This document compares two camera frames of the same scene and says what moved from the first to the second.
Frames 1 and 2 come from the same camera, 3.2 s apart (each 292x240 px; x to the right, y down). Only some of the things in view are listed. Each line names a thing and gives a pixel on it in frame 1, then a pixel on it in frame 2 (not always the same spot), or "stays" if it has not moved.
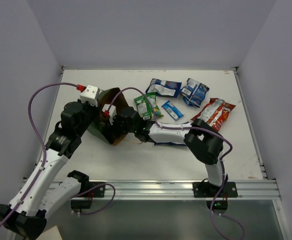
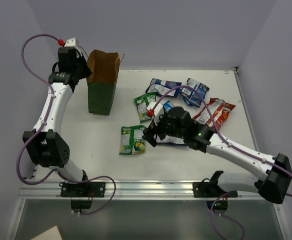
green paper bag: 101,127 -> 104,66
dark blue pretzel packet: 194,92 stays
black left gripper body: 96,116 -> 81,69
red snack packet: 216,113 stays
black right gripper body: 119,127 -> 163,128
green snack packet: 145,109 stays
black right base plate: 205,189 stays
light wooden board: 52,233 stays
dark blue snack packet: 164,88 stays
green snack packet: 102,124 -> 132,142
